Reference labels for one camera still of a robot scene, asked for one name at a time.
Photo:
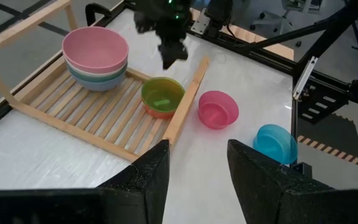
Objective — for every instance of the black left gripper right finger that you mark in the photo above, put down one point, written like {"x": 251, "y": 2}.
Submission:
{"x": 256, "y": 186}

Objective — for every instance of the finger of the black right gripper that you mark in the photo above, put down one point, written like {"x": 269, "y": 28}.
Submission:
{"x": 166, "y": 57}
{"x": 181, "y": 51}

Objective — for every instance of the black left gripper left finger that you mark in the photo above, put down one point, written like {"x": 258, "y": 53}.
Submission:
{"x": 154, "y": 180}

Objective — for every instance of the small green plastic bowl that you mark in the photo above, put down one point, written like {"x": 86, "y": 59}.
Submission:
{"x": 162, "y": 95}

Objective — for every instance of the small orange-red plastic bowl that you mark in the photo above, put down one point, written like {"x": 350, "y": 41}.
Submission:
{"x": 158, "y": 113}

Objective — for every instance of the large dark green bowl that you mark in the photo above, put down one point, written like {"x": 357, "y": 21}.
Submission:
{"x": 98, "y": 77}

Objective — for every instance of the large pink bowl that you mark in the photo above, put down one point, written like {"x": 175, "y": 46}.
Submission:
{"x": 95, "y": 49}

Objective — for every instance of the large blue-grey bowl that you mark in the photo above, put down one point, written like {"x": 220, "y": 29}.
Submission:
{"x": 99, "y": 85}

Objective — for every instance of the large cream bowl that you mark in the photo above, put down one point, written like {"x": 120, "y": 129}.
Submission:
{"x": 73, "y": 69}

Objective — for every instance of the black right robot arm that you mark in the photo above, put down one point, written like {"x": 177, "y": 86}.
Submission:
{"x": 221, "y": 12}

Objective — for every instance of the wooden slatted shelf rack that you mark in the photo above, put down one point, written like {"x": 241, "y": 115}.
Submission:
{"x": 104, "y": 118}

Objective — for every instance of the small cyan plastic bowl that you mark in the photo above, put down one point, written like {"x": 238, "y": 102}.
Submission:
{"x": 275, "y": 144}

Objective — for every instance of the white table sheet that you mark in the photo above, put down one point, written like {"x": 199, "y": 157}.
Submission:
{"x": 244, "y": 77}

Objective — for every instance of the small magenta plastic bowl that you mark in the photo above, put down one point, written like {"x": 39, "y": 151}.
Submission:
{"x": 217, "y": 110}

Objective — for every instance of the black table clamp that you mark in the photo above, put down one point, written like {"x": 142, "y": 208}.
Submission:
{"x": 89, "y": 12}

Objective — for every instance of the black mat with striped edge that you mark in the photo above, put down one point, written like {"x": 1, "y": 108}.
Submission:
{"x": 325, "y": 133}

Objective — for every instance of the grey office chair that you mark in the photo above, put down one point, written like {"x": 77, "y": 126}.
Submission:
{"x": 272, "y": 21}

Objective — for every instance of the silver metal strip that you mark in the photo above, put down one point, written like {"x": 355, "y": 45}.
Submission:
{"x": 304, "y": 77}

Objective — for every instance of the silver metal bracket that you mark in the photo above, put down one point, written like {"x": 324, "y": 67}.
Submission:
{"x": 202, "y": 23}

